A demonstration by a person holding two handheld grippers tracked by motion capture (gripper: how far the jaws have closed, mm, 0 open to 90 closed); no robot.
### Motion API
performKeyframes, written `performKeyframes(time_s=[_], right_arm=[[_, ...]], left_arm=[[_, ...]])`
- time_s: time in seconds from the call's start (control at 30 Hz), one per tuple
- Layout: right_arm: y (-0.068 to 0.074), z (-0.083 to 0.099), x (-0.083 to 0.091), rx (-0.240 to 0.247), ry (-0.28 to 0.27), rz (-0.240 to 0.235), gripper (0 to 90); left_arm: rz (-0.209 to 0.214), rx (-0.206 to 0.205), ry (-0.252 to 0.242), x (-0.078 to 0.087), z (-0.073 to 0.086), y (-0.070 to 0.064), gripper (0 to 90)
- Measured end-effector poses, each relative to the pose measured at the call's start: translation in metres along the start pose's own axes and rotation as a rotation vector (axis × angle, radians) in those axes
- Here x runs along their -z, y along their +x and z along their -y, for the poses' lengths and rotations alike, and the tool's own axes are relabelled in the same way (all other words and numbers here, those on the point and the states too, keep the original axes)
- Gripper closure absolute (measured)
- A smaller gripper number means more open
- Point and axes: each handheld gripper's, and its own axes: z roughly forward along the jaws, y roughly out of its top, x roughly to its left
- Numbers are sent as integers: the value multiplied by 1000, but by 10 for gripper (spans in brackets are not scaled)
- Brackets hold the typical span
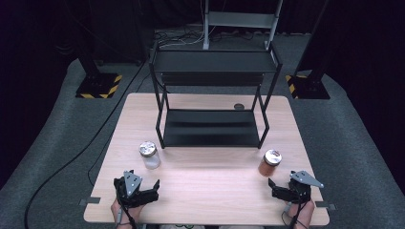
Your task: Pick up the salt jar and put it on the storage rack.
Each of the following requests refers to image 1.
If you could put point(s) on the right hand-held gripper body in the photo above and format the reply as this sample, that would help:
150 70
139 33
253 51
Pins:
302 187

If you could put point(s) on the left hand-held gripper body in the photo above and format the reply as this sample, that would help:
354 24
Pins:
132 187

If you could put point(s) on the orange powder spice jar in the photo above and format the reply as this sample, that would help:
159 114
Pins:
269 163

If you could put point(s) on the white powder spice jar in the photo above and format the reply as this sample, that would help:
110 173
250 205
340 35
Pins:
149 157

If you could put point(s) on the black two-tier metal rack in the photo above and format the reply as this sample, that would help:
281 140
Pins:
210 127

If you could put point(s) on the person's left hand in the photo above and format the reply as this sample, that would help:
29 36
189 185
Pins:
137 213

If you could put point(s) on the person's right hand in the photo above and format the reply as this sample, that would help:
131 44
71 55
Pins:
304 214

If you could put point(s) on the grey round table grommet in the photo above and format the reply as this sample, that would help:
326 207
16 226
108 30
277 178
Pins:
239 107

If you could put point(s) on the black stand with striped base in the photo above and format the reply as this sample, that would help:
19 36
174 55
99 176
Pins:
98 86
307 86

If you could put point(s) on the grey table bracket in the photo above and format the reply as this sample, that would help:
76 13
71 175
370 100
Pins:
90 201
325 205

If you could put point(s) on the white metal frame stand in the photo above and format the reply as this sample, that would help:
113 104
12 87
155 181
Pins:
240 19

